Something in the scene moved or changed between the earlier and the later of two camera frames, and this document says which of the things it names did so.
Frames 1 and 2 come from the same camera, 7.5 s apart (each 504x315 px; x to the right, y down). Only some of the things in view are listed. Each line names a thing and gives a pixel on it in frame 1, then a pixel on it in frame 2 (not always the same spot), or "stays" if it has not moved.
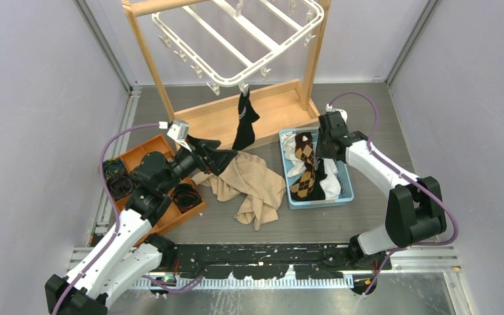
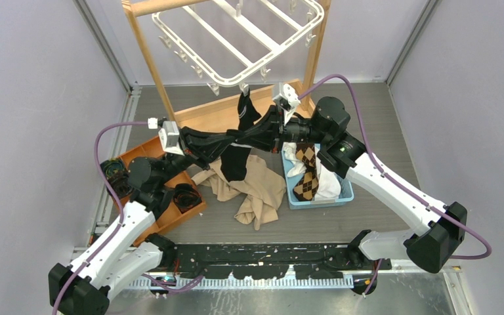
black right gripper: x=321 y=151 -> x=266 y=132
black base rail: x=269 y=261 stays
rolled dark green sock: x=119 y=186 stays
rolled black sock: x=184 y=196 stays
